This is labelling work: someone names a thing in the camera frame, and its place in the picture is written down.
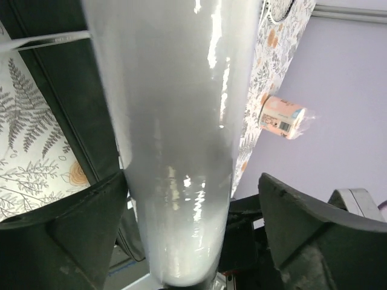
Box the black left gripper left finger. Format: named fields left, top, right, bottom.
left=1, top=172, right=128, bottom=289

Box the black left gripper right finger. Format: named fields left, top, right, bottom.
left=258, top=173, right=386, bottom=289

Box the black Crossway racket bag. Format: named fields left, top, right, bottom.
left=1, top=1, right=119, bottom=184

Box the white shuttlecock tube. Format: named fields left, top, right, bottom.
left=82, top=1, right=263, bottom=289

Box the white racket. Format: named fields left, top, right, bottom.
left=260, top=0, right=296, bottom=24
left=1, top=30, right=91, bottom=53

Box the floral patterned table mat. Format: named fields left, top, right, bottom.
left=1, top=0, right=316, bottom=219

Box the wrapped toilet paper roll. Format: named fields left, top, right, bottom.
left=258, top=95, right=317, bottom=140

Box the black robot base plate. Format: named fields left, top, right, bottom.
left=104, top=195, right=285, bottom=290

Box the aluminium frame post right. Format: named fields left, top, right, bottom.
left=312, top=5, right=386, bottom=24

